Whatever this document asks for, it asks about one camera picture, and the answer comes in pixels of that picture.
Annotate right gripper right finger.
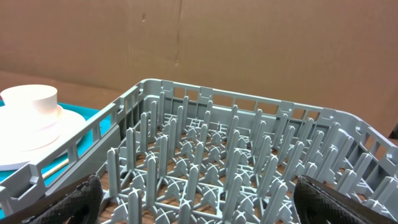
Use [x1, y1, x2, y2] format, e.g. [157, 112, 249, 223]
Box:
[293, 175, 396, 224]

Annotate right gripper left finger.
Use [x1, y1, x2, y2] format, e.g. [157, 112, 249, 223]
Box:
[1, 173, 103, 224]

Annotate grey dishwasher rack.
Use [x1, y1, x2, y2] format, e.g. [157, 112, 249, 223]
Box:
[0, 78, 398, 224]

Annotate right wooden chopstick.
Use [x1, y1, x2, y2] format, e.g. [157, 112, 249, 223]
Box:
[42, 159, 69, 180]

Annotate teal plastic tray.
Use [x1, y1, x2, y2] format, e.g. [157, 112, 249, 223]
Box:
[1, 103, 121, 218]

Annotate large pink plate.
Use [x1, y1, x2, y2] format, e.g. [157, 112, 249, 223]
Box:
[1, 110, 86, 171]

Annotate small pink saucer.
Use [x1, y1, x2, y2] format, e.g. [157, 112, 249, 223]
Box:
[1, 103, 63, 151]

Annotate pale green cup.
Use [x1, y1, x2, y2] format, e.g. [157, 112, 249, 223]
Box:
[1, 84, 60, 129]

